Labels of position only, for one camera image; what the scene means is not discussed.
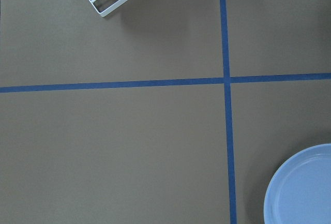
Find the blue plate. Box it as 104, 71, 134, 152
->
263, 143, 330, 223

